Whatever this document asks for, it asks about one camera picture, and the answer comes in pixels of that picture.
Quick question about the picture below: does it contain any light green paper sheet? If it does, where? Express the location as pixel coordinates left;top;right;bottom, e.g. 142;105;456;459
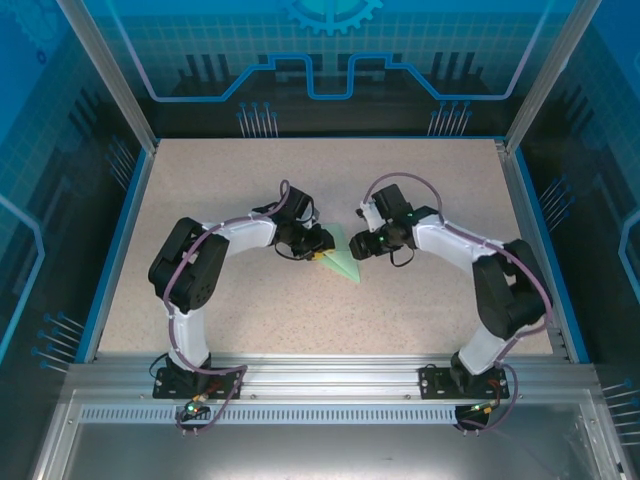
319;223;362;285

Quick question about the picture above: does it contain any blue table side border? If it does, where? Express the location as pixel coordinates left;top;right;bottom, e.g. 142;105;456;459
509;147;595;365
73;147;157;365

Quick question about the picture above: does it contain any grey metal panel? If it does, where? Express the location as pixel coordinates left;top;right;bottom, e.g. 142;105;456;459
29;389;634;480

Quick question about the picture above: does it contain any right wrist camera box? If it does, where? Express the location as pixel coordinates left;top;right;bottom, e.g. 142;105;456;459
358;199;384;234

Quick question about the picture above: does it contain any aluminium mounting rail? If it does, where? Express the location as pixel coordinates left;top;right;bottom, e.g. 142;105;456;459
64;351;601;402

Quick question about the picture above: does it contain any aluminium table side rail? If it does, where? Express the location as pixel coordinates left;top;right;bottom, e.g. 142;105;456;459
493;139;575;364

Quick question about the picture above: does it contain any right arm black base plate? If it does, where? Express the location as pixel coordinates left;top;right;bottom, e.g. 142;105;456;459
418;363;511;400

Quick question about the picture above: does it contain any slotted grey cable duct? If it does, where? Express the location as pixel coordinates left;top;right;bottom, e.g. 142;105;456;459
79;405;459;425

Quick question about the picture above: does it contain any cable connector with green light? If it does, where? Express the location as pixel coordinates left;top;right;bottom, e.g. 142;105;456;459
467;398;502;416
180;392;210;417

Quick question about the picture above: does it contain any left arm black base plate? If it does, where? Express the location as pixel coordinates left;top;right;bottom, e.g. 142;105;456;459
152;367;244;400

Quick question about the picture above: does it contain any aluminium frame post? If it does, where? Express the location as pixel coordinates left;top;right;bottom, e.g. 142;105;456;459
54;0;160;154
502;0;604;154

